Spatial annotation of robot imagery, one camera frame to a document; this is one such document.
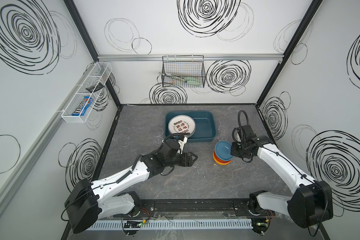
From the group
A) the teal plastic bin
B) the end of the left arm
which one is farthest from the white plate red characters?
the end of the left arm

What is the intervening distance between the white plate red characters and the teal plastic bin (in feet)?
0.05

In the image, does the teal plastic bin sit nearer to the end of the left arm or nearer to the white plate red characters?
the white plate red characters

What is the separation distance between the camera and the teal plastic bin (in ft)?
3.30

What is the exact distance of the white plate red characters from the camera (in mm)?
1034
